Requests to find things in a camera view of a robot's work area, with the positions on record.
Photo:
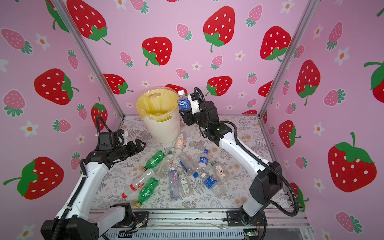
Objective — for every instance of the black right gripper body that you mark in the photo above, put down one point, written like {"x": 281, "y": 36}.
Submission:
{"x": 197, "y": 118}

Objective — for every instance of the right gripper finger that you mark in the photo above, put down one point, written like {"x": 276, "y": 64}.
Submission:
{"x": 192, "y": 98}
{"x": 186, "y": 116}

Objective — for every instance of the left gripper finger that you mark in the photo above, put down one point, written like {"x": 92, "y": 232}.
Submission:
{"x": 129, "y": 152}
{"x": 139, "y": 145}

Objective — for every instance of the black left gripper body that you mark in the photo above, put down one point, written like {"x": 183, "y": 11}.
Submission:
{"x": 121, "y": 152}

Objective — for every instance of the blue label bottle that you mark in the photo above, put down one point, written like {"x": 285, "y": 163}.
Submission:
{"x": 183, "y": 101}
{"x": 213, "y": 185}
{"x": 204, "y": 159}

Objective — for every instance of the small bottle orange label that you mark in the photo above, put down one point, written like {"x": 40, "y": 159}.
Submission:
{"x": 180, "y": 144}

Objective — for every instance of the clear bottle white cap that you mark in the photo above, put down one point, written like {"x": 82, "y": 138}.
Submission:
{"x": 165, "y": 164}

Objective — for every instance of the clear bottle blue cap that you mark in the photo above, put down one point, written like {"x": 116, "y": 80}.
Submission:
{"x": 189, "y": 166}

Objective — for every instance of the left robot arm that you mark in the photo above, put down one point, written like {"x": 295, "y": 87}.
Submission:
{"x": 72, "y": 221}

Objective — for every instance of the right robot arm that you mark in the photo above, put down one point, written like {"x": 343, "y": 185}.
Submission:
{"x": 268, "y": 178}

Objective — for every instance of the white plastic waste bin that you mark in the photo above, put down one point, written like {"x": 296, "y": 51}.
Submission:
{"x": 166, "y": 131}

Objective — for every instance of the yellow bin liner bag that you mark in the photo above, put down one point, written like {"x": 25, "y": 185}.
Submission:
{"x": 157, "y": 104}

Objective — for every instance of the green bottle upper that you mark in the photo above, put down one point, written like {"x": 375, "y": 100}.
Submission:
{"x": 153, "y": 161}

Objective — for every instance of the clear bottle red label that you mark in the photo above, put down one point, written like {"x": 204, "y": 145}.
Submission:
{"x": 136, "y": 184}

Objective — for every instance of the green bottle lower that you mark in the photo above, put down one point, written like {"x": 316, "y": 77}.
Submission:
{"x": 146, "y": 191}

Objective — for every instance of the clear bottle pink label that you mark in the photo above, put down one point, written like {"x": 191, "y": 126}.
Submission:
{"x": 174, "y": 185}

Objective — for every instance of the clear bottle green label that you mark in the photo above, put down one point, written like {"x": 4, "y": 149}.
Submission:
{"x": 185, "y": 188}

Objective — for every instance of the tea bottle beige label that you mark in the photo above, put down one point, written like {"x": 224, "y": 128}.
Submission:
{"x": 220, "y": 172}

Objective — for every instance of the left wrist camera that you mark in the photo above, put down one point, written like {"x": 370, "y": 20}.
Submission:
{"x": 111, "y": 140}

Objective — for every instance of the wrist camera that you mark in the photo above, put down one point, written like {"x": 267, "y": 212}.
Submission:
{"x": 195, "y": 107}
{"x": 111, "y": 140}

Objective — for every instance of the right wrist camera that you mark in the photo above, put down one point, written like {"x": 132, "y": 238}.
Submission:
{"x": 195, "y": 107}

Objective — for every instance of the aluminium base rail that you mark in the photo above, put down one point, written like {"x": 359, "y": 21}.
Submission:
{"x": 210, "y": 224}

